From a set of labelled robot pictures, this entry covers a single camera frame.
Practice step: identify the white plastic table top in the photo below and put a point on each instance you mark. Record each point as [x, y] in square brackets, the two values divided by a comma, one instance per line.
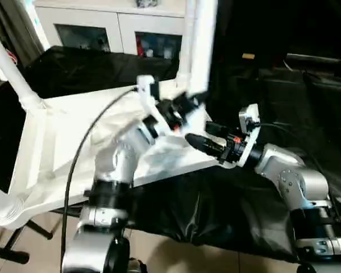
[74, 142]

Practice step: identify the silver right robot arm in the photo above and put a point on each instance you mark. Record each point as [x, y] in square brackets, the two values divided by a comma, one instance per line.
[295, 182]

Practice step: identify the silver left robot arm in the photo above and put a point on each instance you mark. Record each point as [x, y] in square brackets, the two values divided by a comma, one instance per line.
[116, 170]

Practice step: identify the small white jar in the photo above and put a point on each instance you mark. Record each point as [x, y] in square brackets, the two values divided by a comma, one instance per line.
[166, 52]

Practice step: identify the black plastic mat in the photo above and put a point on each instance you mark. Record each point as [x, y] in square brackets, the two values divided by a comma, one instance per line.
[244, 210]

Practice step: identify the small yellow label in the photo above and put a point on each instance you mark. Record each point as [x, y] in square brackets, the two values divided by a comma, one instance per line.
[248, 56]

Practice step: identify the red bottle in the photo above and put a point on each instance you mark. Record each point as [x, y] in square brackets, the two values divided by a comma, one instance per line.
[140, 50]

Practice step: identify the white sideboard cabinet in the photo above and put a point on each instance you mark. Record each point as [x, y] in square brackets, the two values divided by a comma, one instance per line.
[113, 23]

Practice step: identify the grey crumpled object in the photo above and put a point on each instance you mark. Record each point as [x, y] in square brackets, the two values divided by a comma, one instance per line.
[148, 3]

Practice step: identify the black low shelf board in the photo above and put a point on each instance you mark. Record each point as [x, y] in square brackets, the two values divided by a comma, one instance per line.
[321, 59]

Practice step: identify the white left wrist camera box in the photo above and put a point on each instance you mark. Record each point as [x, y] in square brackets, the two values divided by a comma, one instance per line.
[146, 94]

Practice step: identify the black folding table frame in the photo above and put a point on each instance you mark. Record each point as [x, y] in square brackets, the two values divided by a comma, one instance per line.
[17, 242]

